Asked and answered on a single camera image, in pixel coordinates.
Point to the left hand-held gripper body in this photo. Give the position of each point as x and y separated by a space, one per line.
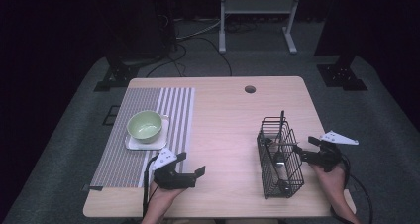
171 179

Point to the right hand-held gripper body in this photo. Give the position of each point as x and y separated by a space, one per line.
328 156

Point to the light green bowl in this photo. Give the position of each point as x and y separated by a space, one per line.
144 126

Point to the person's left hand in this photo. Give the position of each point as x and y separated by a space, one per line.
161 196

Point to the person's right hand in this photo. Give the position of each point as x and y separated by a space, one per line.
333 184

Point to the white square plate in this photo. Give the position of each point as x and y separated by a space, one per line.
163 139

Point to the silver utensil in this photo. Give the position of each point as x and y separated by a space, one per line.
285 143

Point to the striped placemat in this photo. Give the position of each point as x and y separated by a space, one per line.
178 118

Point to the black stand base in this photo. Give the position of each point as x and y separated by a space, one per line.
343 77
115 77

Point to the white metal stand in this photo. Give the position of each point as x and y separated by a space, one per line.
257 6

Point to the black square floor frame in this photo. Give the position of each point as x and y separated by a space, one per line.
106 120

